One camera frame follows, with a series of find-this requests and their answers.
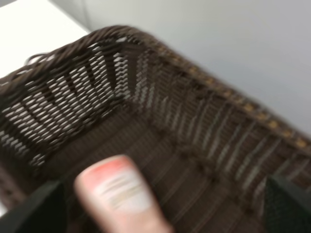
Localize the pink lotion bottle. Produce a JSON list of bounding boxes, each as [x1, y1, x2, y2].
[[74, 155, 174, 233]]

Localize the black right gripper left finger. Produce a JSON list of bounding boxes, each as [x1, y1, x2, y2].
[[0, 181, 68, 233]]

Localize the dark brown wicker basket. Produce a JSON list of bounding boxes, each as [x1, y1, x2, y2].
[[0, 26, 311, 233]]

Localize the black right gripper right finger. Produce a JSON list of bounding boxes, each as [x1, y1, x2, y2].
[[263, 176, 311, 233]]

